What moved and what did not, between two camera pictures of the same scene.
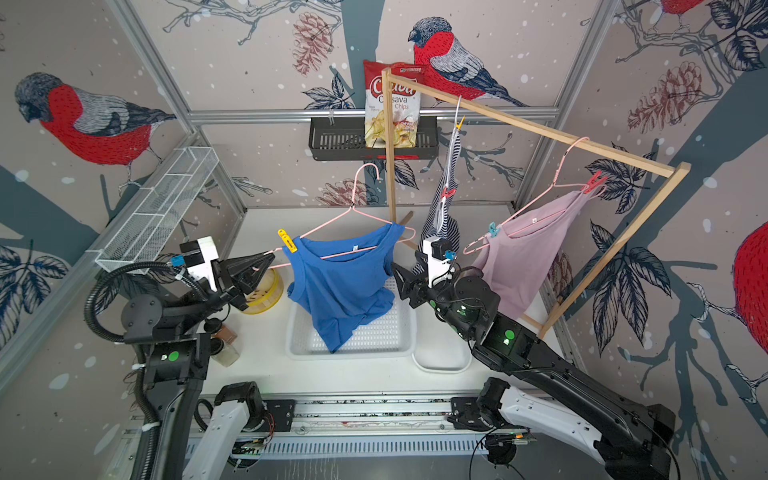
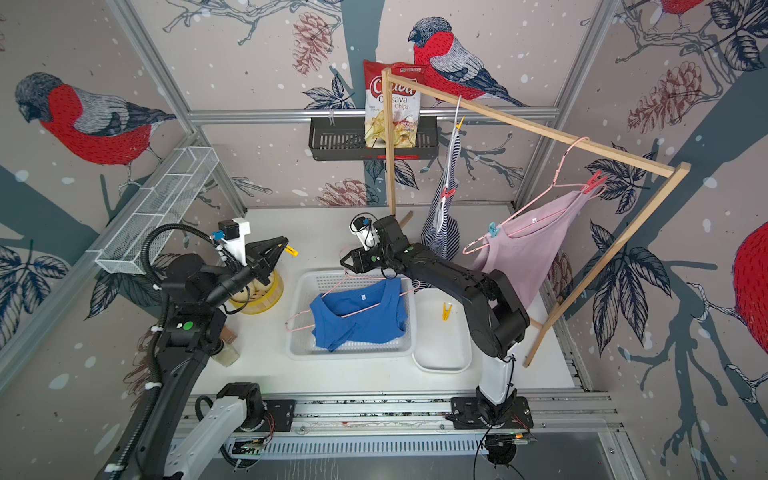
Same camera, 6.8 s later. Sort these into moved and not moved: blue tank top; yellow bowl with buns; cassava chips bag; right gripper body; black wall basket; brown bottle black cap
Moved: right gripper body; blue tank top
Not moved: black wall basket; cassava chips bag; yellow bowl with buns; brown bottle black cap
